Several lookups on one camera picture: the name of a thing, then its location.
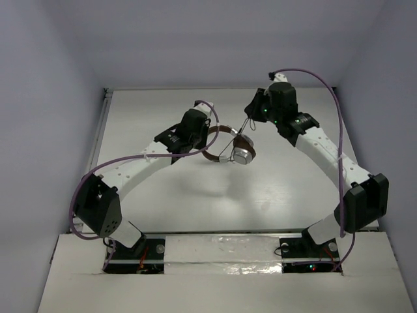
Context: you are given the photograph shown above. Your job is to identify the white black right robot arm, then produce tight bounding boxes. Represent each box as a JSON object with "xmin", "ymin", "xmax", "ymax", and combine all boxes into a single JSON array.
[{"xmin": 244, "ymin": 82, "xmax": 389, "ymax": 256}]

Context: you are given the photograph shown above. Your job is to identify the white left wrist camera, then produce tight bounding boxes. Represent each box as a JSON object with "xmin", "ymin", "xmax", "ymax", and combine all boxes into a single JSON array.
[{"xmin": 194, "ymin": 100, "xmax": 214, "ymax": 117}]

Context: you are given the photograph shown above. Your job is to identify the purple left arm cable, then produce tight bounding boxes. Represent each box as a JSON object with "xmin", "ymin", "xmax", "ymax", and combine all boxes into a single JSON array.
[{"xmin": 70, "ymin": 100, "xmax": 219, "ymax": 271}]

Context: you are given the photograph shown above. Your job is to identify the aluminium rail left table edge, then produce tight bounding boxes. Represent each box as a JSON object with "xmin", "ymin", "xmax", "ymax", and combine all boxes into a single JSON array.
[{"xmin": 68, "ymin": 88, "xmax": 113, "ymax": 241}]

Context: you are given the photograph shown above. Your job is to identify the thin black headphone cable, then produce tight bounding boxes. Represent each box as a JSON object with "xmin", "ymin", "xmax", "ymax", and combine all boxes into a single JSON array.
[{"xmin": 217, "ymin": 117, "xmax": 257, "ymax": 162}]

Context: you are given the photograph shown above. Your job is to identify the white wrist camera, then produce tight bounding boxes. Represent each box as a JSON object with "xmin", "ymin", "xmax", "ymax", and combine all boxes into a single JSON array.
[
  {"xmin": 194, "ymin": 100, "xmax": 214, "ymax": 117},
  {"xmin": 268, "ymin": 72, "xmax": 288, "ymax": 83}
]

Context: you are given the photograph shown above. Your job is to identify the brown silver headphones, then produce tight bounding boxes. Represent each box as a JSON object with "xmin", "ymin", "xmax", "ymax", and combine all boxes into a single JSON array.
[{"xmin": 202, "ymin": 125, "xmax": 256, "ymax": 165}]

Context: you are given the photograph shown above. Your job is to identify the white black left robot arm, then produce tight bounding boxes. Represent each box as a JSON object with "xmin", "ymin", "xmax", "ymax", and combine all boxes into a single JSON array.
[{"xmin": 69, "ymin": 101, "xmax": 217, "ymax": 257}]

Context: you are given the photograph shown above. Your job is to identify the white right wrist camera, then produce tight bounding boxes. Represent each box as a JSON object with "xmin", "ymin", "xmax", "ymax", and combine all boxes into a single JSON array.
[{"xmin": 268, "ymin": 72, "xmax": 288, "ymax": 83}]

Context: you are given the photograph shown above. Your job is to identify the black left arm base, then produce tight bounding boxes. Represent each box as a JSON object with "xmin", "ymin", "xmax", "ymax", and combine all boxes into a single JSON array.
[{"xmin": 102, "ymin": 237, "xmax": 165, "ymax": 275}]

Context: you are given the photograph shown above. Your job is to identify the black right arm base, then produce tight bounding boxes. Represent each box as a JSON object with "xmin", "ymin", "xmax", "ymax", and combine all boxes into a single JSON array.
[{"xmin": 274, "ymin": 230, "xmax": 343, "ymax": 274}]

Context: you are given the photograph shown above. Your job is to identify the white front board with tape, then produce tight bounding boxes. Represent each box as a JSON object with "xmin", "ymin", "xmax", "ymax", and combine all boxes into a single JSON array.
[{"xmin": 39, "ymin": 233, "xmax": 413, "ymax": 312}]

